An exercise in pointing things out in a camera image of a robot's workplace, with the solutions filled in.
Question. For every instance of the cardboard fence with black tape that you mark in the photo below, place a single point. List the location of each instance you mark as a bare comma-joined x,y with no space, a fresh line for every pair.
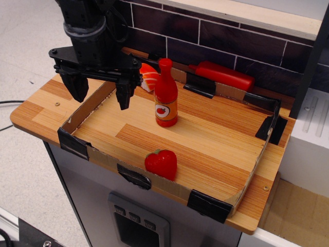
201,150

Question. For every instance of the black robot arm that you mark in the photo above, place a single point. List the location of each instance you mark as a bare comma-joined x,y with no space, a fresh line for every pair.
76,11

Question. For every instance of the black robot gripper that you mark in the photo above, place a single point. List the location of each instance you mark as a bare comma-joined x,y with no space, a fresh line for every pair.
95,54

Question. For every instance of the white side cabinet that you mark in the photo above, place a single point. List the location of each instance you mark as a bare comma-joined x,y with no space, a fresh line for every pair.
305,161

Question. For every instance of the red ketchup bottle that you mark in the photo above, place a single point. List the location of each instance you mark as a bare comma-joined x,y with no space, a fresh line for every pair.
224,75

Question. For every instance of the red hot sauce bottle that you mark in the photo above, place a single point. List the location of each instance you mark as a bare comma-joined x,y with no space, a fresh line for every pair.
166,95

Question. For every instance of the grey control panel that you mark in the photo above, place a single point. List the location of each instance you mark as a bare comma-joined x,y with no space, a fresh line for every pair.
136,226

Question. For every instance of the salmon sushi toy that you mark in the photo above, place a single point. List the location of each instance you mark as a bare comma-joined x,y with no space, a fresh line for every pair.
149,77

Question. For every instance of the red toy strawberry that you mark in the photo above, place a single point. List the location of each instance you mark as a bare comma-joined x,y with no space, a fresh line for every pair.
163,163

